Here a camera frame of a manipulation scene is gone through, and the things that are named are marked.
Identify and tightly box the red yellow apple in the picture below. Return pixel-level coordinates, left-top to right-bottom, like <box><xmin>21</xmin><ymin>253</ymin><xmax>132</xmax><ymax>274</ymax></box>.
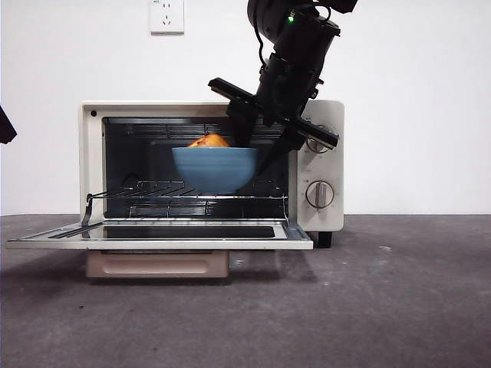
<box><xmin>186</xmin><ymin>133</ymin><xmax>231</xmax><ymax>149</ymax></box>

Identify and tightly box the blue ribbed bowl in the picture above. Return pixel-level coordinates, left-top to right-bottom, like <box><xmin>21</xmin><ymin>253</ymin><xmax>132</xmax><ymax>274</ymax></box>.
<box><xmin>171</xmin><ymin>146</ymin><xmax>260</xmax><ymax>196</ymax></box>

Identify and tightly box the oven door with beige handle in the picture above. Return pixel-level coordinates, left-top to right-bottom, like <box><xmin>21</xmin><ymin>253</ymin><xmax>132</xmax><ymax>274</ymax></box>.
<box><xmin>6</xmin><ymin>193</ymin><xmax>315</xmax><ymax>279</ymax></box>

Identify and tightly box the cream Toshiba toaster oven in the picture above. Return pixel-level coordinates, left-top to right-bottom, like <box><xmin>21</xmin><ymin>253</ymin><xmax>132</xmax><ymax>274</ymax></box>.
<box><xmin>78</xmin><ymin>100</ymin><xmax>345</xmax><ymax>248</ymax></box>

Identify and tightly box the beige temperature knob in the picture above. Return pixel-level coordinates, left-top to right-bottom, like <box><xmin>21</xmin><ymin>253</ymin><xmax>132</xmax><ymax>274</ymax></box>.
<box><xmin>306</xmin><ymin>122</ymin><xmax>338</xmax><ymax>153</ymax></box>

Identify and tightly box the beige timer knob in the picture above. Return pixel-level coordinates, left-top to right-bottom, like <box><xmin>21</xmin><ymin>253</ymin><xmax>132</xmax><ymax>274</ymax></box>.
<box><xmin>305</xmin><ymin>180</ymin><xmax>334</xmax><ymax>210</ymax></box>

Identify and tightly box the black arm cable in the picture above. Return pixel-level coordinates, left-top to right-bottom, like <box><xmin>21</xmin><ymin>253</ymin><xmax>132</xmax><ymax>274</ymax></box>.
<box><xmin>252</xmin><ymin>15</ymin><xmax>272</xmax><ymax>72</ymax></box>

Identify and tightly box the wire oven rack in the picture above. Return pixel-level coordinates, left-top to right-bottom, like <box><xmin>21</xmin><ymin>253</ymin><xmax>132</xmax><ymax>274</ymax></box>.
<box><xmin>87</xmin><ymin>179</ymin><xmax>289</xmax><ymax>201</ymax></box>

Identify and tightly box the white wall socket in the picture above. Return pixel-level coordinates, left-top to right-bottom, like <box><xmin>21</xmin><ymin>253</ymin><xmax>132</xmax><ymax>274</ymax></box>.
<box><xmin>149</xmin><ymin>0</ymin><xmax>185</xmax><ymax>35</ymax></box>

